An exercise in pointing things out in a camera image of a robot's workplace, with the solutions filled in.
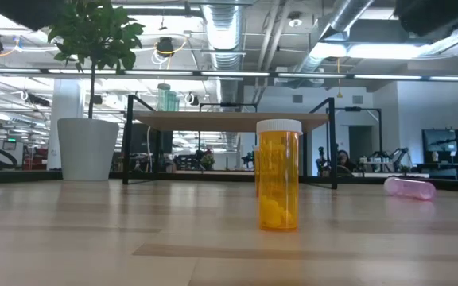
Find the round ceiling sensor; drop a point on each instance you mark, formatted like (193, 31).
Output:
(294, 20)

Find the black background station frame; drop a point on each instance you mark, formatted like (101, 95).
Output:
(356, 108)

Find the white column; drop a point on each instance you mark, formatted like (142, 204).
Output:
(68, 103)

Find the black monitor on stand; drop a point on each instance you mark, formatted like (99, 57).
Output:
(447, 145)

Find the wooden shelf black metal legs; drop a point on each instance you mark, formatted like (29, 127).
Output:
(229, 121)

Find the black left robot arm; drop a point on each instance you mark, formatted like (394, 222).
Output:
(22, 12)

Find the black aluminium rig frame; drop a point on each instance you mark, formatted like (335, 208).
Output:
(38, 176)

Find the black background robot arm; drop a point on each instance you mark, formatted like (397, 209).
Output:
(396, 153)

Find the orange medicine bottle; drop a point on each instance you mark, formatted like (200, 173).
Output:
(278, 178)

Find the white plant pot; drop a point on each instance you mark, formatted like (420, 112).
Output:
(88, 151)

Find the person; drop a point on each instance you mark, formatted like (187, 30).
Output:
(344, 159)

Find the pink medicine bottle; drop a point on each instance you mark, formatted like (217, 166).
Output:
(410, 188)

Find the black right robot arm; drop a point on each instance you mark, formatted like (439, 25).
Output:
(439, 14)

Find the green leafy plant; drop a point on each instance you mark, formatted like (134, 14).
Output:
(102, 32)

